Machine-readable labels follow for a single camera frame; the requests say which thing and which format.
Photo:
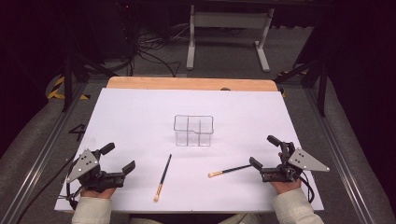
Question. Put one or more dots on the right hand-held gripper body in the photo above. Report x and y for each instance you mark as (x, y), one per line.
(289, 169)

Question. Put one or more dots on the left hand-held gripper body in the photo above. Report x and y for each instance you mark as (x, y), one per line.
(93, 179)

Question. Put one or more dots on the black gold-ferruled brush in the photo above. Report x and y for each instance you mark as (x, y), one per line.
(229, 170)
(163, 175)

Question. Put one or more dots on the clear plastic organizer box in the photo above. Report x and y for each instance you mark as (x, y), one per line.
(193, 130)

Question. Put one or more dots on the person's left hand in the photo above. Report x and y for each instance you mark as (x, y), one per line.
(98, 193)

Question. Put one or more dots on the person's right hand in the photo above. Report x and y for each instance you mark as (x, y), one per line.
(285, 186)

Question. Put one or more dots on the black tape mark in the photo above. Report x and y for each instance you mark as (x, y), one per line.
(78, 130)

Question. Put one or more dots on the yellow and black floor tape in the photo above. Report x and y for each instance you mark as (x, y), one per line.
(56, 90)

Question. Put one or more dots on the white metal stand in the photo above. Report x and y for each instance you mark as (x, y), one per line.
(230, 20)

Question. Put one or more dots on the aluminium floor rail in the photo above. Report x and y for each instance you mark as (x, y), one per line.
(40, 155)
(336, 143)

